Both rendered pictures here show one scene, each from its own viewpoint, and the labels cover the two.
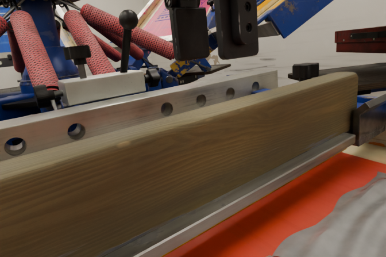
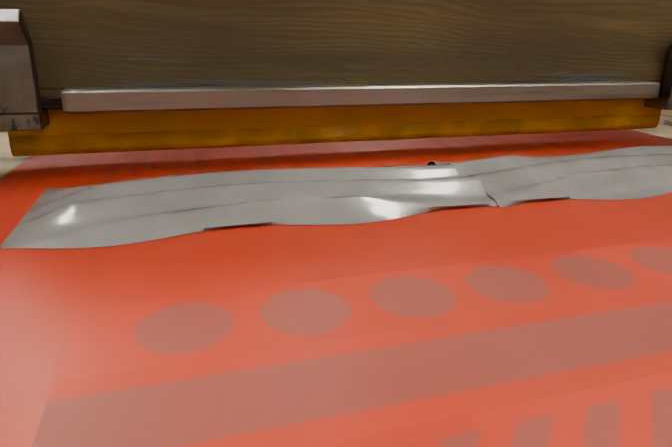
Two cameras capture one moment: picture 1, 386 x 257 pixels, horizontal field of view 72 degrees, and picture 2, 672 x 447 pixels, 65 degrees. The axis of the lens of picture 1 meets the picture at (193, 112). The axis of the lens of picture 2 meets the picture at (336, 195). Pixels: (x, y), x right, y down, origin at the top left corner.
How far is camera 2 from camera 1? 16 cm
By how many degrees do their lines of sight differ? 17
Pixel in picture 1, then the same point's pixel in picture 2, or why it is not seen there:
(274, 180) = (465, 86)
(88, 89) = not seen: outside the picture
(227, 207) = (378, 88)
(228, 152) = (400, 23)
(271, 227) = (449, 156)
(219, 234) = (373, 151)
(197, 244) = (339, 151)
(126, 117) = not seen: hidden behind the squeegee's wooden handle
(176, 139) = not seen: outside the picture
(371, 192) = (635, 150)
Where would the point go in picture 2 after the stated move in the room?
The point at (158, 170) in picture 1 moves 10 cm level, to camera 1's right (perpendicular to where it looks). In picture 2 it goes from (293, 7) to (497, 7)
